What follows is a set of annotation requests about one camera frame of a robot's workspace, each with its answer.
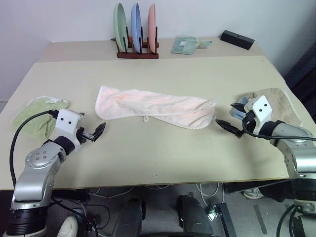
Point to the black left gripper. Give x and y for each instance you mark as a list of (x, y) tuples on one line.
[(81, 137)]

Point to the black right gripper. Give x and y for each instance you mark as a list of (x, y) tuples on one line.
[(249, 122)]

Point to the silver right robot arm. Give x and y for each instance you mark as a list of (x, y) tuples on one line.
[(296, 148)]

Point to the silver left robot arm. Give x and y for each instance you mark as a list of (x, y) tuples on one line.
[(37, 172)]

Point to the beige terry towel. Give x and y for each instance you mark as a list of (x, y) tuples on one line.
[(284, 103)]

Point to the green terry towel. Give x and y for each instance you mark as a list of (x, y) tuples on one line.
[(32, 118)]

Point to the pink terry towel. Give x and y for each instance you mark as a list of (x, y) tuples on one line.
[(153, 106)]

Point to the light blue cloth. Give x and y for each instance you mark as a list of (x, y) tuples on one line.
[(238, 116)]

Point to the black rectangular box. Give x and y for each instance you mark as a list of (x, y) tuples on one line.
[(237, 39)]

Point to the white shoe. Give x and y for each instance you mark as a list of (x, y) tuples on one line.
[(254, 193)]

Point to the dark wooden plate rack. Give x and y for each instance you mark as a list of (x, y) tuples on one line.
[(137, 55)]

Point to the folded mint green cloth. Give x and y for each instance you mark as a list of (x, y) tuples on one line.
[(184, 45)]

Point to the green plate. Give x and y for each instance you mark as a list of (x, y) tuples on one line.
[(119, 27)]

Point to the black metal table leg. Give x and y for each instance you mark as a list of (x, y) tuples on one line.
[(225, 219)]

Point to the dark rounded shape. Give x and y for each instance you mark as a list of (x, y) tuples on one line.
[(129, 218), (193, 217)]

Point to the blue plate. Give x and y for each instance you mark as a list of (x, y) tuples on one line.
[(135, 27)]

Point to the white round wheel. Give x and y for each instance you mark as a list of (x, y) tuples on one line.
[(70, 227)]

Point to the pink plate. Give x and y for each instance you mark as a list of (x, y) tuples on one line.
[(152, 27)]

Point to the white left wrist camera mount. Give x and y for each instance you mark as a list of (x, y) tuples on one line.
[(66, 123)]

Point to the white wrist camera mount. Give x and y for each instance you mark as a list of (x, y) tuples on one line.
[(66, 123), (260, 108)]

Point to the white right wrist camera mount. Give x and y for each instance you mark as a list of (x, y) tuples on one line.
[(260, 108)]

